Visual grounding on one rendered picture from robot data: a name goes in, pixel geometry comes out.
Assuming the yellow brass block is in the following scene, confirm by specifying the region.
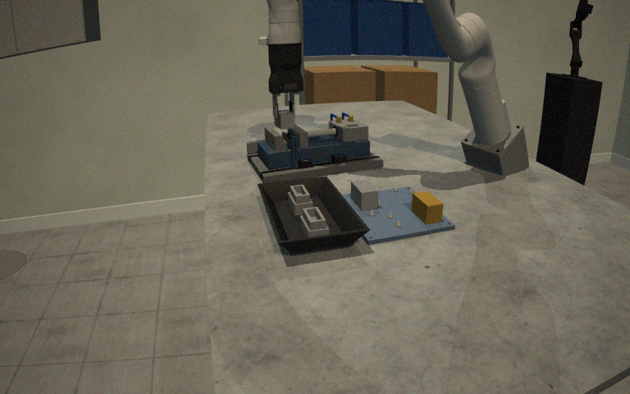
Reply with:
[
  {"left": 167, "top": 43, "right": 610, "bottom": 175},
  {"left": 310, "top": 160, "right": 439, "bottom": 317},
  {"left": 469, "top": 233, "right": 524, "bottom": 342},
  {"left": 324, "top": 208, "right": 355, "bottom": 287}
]
[{"left": 411, "top": 191, "right": 444, "bottom": 224}]

